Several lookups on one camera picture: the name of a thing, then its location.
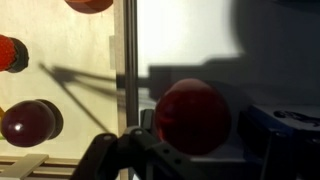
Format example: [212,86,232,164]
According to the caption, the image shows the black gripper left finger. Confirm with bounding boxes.
[69,108,209,180]

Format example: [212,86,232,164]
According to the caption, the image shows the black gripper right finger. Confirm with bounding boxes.
[259,131,320,180]

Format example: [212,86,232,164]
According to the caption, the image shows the red apple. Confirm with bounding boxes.
[154,78,233,157]

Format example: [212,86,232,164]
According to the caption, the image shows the light wooden tray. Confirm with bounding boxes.
[0,0,140,180]

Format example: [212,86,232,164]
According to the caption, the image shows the dark purple plum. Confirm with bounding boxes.
[0,99,57,149]

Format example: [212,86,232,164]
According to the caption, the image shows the orange fruit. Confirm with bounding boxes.
[64,0,114,15]

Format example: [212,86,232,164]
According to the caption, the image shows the small red strawberry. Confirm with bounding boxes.
[0,34,17,73]

